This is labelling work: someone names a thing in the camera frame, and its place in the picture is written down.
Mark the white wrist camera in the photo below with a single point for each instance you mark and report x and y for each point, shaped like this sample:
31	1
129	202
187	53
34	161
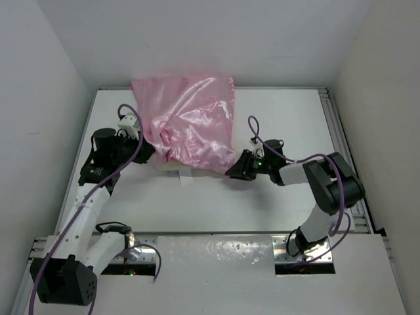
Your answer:
257	148
129	123

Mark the pink pillowcase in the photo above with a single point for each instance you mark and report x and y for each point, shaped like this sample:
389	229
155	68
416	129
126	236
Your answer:
188	119

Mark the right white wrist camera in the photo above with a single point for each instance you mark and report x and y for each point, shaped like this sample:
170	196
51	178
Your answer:
257	148

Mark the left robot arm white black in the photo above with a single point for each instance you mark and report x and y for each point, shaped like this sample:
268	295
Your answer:
68	272

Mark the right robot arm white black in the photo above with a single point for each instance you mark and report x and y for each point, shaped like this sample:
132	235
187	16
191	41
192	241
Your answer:
334	185

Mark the cream pillow with bear print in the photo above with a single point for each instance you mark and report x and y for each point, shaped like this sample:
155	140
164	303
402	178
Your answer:
186	174

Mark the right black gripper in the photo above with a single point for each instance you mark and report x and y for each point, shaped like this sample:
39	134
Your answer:
242	168

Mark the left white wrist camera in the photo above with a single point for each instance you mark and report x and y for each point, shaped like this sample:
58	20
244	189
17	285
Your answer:
129	123

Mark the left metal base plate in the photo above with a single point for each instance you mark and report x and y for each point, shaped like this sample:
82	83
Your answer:
143	252

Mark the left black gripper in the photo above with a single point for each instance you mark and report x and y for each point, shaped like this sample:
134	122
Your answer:
146	151

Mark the aluminium table frame rail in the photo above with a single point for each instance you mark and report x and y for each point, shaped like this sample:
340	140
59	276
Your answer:
362	219

